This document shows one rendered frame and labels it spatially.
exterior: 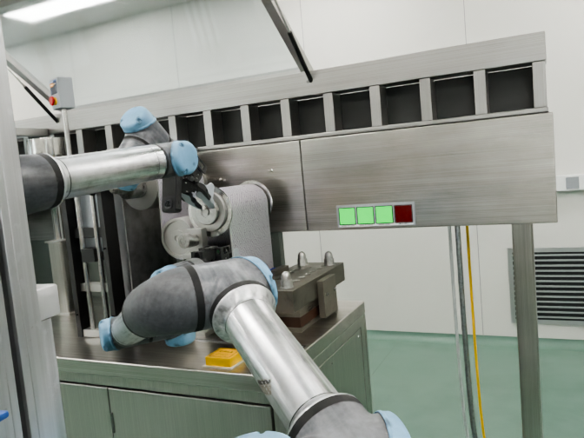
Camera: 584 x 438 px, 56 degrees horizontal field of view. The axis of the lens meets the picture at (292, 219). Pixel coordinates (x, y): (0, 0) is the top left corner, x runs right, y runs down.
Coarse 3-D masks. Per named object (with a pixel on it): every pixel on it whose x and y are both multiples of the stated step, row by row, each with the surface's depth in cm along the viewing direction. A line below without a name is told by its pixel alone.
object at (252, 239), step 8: (240, 224) 162; (248, 224) 166; (256, 224) 171; (264, 224) 175; (232, 232) 158; (240, 232) 162; (248, 232) 166; (256, 232) 171; (264, 232) 175; (232, 240) 158; (240, 240) 161; (248, 240) 166; (256, 240) 170; (264, 240) 175; (232, 248) 158; (240, 248) 161; (248, 248) 165; (256, 248) 170; (264, 248) 175; (232, 256) 158; (256, 256) 170; (264, 256) 174; (272, 256) 179; (272, 264) 179
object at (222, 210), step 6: (198, 198) 159; (216, 198) 156; (222, 204) 156; (192, 210) 160; (222, 210) 156; (192, 216) 160; (222, 216) 156; (198, 222) 160; (216, 222) 157; (222, 222) 156; (210, 228) 158; (216, 228) 157
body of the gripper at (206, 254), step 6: (216, 246) 152; (228, 246) 149; (192, 252) 143; (198, 252) 142; (204, 252) 142; (210, 252) 145; (216, 252) 148; (222, 252) 147; (228, 252) 151; (204, 258) 142; (210, 258) 145; (216, 258) 147; (222, 258) 147; (228, 258) 151
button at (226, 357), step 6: (222, 348) 137; (228, 348) 136; (234, 348) 136; (210, 354) 134; (216, 354) 133; (222, 354) 133; (228, 354) 133; (234, 354) 132; (210, 360) 132; (216, 360) 131; (222, 360) 130; (228, 360) 129; (234, 360) 131; (240, 360) 133; (216, 366) 131; (222, 366) 130; (228, 366) 130
